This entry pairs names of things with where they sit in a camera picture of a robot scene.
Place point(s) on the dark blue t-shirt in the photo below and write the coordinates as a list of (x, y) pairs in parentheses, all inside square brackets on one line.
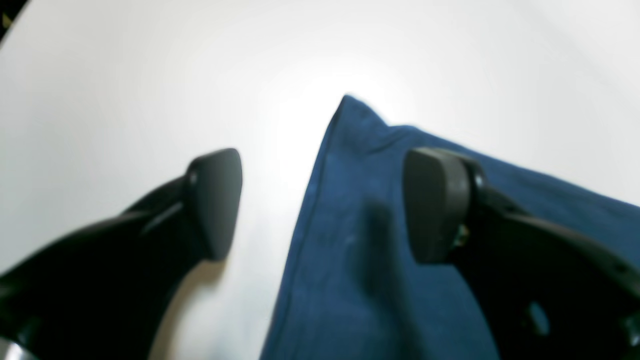
[(351, 289)]

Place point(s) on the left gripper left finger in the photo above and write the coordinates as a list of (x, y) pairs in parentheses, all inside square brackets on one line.
[(101, 292)]

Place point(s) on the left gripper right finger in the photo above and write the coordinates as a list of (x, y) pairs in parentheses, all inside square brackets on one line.
[(546, 292)]

